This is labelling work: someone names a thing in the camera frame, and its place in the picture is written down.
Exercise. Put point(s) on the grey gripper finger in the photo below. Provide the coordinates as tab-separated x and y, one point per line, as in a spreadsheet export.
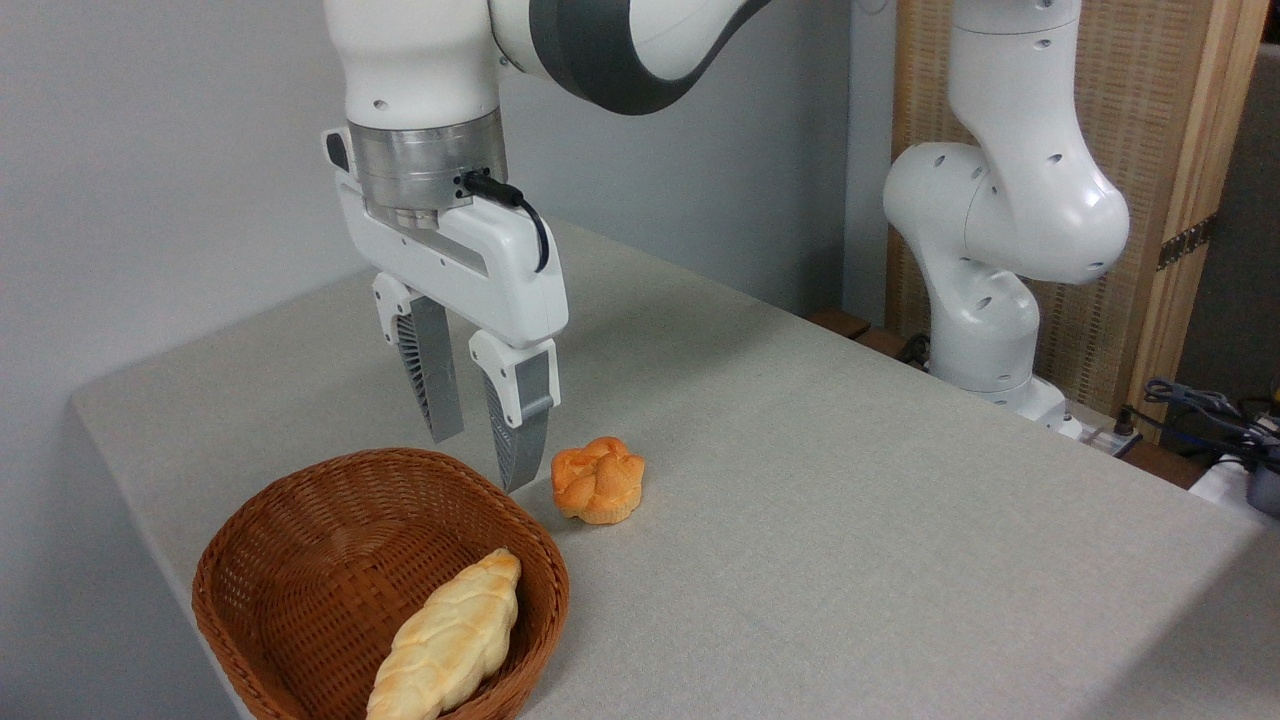
435	370
530	390

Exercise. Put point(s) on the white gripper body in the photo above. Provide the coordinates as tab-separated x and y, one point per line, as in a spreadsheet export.
500	270

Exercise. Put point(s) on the small orange bread roll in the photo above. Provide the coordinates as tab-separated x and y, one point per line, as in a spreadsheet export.
598	482

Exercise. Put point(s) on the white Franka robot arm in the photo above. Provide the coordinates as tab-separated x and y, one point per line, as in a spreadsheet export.
420	60

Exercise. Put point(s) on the brown wicker basket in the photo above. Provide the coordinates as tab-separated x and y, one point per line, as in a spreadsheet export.
300	560

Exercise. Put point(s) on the long braided bread loaf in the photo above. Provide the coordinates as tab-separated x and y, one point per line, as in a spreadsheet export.
450	630

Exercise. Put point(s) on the white power strip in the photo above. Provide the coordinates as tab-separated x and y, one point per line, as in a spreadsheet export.
1105	438

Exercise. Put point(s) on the wooden rattan folding screen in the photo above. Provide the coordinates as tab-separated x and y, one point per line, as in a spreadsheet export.
1150	100

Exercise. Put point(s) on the blue-grey plastic object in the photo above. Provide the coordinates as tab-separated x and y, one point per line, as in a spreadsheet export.
1265	490

